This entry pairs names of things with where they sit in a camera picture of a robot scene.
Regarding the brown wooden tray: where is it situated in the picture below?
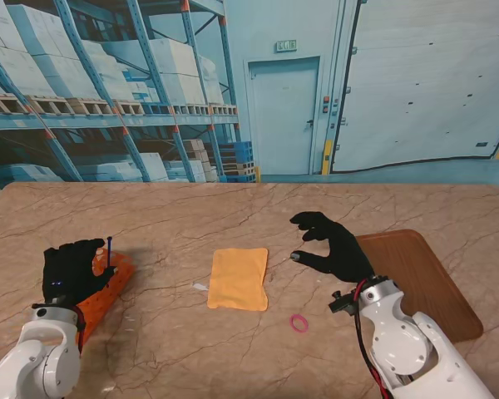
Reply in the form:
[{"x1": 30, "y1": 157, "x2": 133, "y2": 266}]
[{"x1": 354, "y1": 229, "x2": 484, "y2": 342}]

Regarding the red black right arm cable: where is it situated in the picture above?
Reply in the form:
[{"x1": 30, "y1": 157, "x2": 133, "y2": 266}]
[{"x1": 353, "y1": 278, "x2": 390, "y2": 399}]

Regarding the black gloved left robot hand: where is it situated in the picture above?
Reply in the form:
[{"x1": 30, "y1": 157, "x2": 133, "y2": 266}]
[{"x1": 41, "y1": 238, "x2": 120, "y2": 308}]

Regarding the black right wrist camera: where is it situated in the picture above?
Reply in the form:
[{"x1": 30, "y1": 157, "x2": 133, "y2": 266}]
[{"x1": 328, "y1": 289, "x2": 358, "y2": 317}]

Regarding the yellow cloth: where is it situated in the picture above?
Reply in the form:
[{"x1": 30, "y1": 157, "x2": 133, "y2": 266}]
[{"x1": 206, "y1": 247, "x2": 269, "y2": 313}]

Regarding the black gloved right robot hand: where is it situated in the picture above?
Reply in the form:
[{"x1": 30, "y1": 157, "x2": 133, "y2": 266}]
[{"x1": 289, "y1": 210, "x2": 375, "y2": 284}]

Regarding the red black arm cable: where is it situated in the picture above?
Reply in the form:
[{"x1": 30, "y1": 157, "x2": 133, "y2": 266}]
[
  {"x1": 353, "y1": 278, "x2": 390, "y2": 399},
  {"x1": 75, "y1": 307, "x2": 86, "y2": 354}
]

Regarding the red black left arm cable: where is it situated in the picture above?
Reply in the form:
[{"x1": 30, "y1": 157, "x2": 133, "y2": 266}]
[{"x1": 75, "y1": 307, "x2": 86, "y2": 354}]

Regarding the blue glass rod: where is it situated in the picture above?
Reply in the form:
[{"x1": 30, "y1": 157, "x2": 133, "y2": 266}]
[{"x1": 106, "y1": 235, "x2": 114, "y2": 288}]

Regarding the pink rubber band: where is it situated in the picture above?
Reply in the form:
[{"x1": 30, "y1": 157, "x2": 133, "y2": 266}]
[{"x1": 289, "y1": 314, "x2": 310, "y2": 333}]

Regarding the orange test tube rack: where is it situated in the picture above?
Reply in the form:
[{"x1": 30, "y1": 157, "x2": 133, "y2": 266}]
[{"x1": 72, "y1": 249, "x2": 136, "y2": 351}]

